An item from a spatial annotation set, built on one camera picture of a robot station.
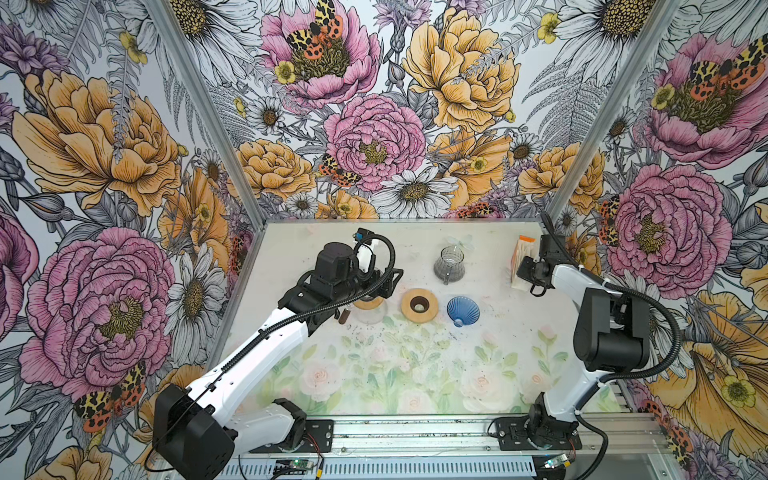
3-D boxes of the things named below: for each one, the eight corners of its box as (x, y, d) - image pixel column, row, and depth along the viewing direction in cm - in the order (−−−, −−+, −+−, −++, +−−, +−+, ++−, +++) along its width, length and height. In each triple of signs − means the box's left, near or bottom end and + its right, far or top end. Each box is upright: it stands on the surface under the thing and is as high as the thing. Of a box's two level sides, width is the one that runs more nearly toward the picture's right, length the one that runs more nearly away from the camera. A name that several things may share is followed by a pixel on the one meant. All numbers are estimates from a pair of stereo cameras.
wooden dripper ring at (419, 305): (401, 322, 96) (402, 318, 94) (401, 292, 103) (401, 288, 101) (438, 322, 96) (439, 318, 94) (435, 292, 103) (436, 288, 101)
